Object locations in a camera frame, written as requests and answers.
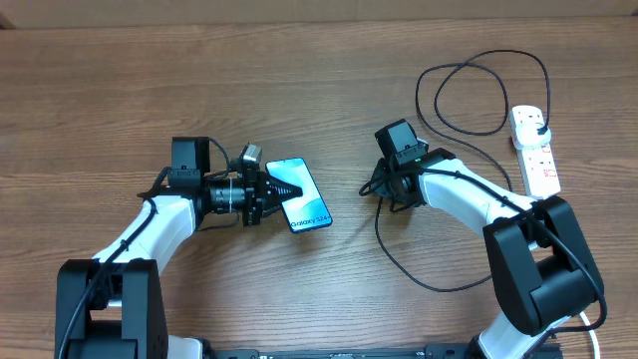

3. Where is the blue Samsung Galaxy smartphone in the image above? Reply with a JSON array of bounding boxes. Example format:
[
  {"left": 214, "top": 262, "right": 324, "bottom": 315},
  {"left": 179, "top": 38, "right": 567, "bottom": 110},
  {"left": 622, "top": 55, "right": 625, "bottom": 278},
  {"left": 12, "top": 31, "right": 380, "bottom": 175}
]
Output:
[{"left": 265, "top": 158, "right": 333, "bottom": 233}]

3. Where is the black USB charging cable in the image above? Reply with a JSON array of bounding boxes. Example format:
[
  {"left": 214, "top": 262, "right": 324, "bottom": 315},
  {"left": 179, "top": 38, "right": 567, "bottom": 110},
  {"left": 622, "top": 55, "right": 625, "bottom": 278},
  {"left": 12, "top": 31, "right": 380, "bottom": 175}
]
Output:
[{"left": 373, "top": 49, "right": 552, "bottom": 293}]

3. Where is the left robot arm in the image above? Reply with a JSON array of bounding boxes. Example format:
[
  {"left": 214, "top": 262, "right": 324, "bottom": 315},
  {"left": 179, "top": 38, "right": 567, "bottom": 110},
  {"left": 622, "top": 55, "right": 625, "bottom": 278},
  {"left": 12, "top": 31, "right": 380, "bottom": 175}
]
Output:
[{"left": 55, "top": 137, "right": 303, "bottom": 358}]

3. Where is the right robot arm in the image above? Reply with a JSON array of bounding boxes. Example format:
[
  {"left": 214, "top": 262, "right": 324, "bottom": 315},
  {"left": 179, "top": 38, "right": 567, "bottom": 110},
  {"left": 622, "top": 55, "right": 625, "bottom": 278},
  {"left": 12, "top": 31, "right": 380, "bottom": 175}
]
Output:
[{"left": 359, "top": 120, "right": 607, "bottom": 358}]

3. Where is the white charger adapter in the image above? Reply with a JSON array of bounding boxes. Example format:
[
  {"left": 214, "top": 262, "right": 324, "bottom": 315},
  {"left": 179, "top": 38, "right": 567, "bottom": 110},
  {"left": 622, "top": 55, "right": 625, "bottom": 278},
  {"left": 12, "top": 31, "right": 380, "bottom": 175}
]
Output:
[{"left": 512, "top": 124, "right": 552, "bottom": 151}]

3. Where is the white power strip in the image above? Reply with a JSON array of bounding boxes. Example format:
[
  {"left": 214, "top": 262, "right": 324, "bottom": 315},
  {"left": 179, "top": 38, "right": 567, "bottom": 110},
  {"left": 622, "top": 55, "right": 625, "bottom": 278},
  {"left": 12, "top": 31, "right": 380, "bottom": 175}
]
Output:
[{"left": 509, "top": 105, "right": 561, "bottom": 199}]

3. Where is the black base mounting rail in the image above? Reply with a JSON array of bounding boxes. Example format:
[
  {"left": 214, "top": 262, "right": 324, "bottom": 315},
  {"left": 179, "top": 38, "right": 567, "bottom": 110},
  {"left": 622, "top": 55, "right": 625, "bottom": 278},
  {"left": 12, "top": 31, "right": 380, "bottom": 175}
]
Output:
[{"left": 202, "top": 343, "right": 480, "bottom": 359}]

